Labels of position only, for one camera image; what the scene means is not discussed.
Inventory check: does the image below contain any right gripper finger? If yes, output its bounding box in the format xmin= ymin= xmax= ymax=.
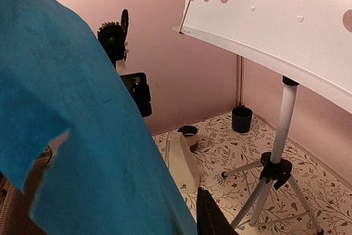
xmin=196 ymin=187 xmax=238 ymax=235

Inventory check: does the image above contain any paper coffee cup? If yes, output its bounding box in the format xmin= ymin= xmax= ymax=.
xmin=177 ymin=125 xmax=198 ymax=152

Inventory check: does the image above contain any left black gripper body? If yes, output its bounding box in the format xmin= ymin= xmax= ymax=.
xmin=120 ymin=72 xmax=152 ymax=117

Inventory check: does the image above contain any white metronome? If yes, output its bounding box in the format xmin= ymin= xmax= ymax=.
xmin=164 ymin=131 xmax=200 ymax=193

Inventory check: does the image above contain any dark blue cup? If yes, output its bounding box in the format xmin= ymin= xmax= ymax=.
xmin=232 ymin=106 xmax=252 ymax=133

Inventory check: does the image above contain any light blue music stand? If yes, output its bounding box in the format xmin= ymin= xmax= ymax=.
xmin=177 ymin=0 xmax=351 ymax=234

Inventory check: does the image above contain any blue sheet music page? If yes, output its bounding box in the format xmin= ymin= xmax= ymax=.
xmin=1 ymin=0 xmax=197 ymax=234

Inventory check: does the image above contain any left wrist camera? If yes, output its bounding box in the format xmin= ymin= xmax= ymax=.
xmin=97 ymin=9 xmax=129 ymax=68

